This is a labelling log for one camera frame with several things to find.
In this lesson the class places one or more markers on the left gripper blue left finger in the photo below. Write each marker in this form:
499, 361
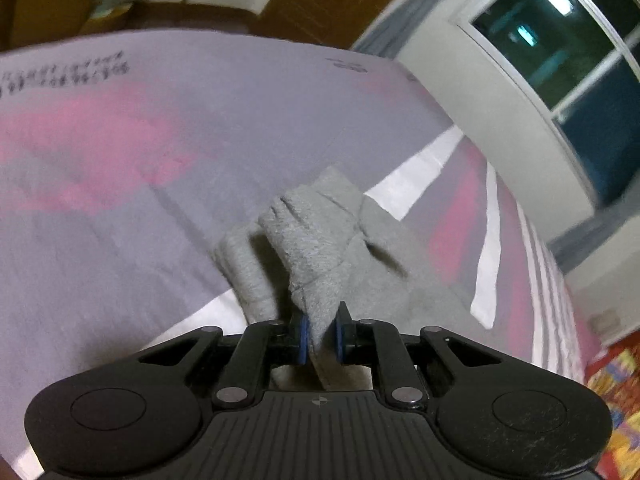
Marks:
298, 335

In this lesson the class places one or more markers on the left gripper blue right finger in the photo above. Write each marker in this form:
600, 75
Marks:
345, 335

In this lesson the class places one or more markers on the grey sweat pants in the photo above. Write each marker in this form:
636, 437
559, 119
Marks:
325, 244

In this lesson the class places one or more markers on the grey curtain right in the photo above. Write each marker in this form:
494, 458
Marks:
574, 246

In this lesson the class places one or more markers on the grey curtain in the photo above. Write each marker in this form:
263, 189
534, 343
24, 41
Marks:
574, 246
387, 38

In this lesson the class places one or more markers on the striped pink grey bedsheet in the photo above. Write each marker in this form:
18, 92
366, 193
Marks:
126, 157

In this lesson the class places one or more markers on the colourful patterned blanket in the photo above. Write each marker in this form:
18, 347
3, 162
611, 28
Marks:
617, 382

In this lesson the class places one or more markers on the grey curtain left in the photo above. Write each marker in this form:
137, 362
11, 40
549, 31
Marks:
387, 38

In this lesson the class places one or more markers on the white framed window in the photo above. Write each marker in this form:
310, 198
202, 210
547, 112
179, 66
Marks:
577, 61

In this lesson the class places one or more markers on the white wall socket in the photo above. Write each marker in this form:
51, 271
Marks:
606, 323

